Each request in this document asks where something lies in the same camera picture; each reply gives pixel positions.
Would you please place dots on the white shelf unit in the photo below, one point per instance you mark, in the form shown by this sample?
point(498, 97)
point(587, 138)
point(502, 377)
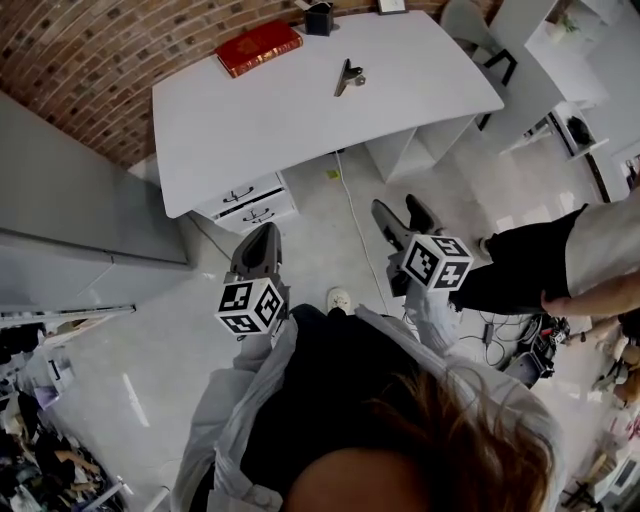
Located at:
point(575, 65)

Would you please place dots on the white desk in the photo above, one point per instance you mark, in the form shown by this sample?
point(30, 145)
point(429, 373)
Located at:
point(280, 115)

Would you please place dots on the metal object clip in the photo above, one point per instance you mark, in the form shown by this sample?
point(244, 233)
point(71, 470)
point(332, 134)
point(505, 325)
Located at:
point(345, 77)

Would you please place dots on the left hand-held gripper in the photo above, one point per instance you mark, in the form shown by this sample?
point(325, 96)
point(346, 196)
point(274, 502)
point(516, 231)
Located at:
point(250, 305)

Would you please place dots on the person's black trousers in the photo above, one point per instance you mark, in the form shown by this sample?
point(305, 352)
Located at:
point(345, 380)

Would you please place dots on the white drawer cabinet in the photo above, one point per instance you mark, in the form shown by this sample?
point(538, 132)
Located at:
point(250, 207)

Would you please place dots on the grey cabinet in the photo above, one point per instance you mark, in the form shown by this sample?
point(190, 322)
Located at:
point(70, 215)

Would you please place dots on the black bundle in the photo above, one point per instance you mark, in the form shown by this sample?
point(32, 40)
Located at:
point(580, 131)

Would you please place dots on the grey chair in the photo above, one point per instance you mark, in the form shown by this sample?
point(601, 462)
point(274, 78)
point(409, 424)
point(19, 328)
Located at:
point(467, 25)

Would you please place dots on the low white side table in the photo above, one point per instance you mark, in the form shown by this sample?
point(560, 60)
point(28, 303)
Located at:
point(550, 130)

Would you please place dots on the red book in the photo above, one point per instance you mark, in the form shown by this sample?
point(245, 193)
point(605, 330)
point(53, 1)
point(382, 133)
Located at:
point(257, 47)

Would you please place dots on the pile of clutter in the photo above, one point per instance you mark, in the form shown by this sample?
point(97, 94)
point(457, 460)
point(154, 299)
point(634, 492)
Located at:
point(35, 440)

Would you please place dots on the person's right forearm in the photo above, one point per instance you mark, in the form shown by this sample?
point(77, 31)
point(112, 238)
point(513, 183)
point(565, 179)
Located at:
point(432, 320)

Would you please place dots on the picture frame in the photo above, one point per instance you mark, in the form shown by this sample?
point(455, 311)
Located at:
point(391, 5)

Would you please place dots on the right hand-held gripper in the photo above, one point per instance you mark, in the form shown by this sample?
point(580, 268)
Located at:
point(435, 260)

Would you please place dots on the person's white shoe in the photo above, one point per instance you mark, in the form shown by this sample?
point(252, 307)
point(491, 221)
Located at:
point(340, 300)

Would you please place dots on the black floor device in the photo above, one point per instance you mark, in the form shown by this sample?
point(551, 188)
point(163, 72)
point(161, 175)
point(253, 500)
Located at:
point(530, 360)

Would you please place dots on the white appliance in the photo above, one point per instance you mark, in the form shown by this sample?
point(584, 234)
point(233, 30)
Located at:
point(620, 477)

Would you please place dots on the yellow sticky note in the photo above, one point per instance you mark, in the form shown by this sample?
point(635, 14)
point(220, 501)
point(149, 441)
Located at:
point(333, 174)

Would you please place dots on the person's left forearm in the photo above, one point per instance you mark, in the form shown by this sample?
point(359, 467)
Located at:
point(260, 350)

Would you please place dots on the small potted plant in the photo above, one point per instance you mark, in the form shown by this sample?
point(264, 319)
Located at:
point(565, 25)

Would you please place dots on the black pen holder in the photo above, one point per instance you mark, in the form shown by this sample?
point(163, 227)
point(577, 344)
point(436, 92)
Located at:
point(318, 19)

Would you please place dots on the person's grey shirt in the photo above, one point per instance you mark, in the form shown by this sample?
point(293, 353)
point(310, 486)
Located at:
point(240, 425)

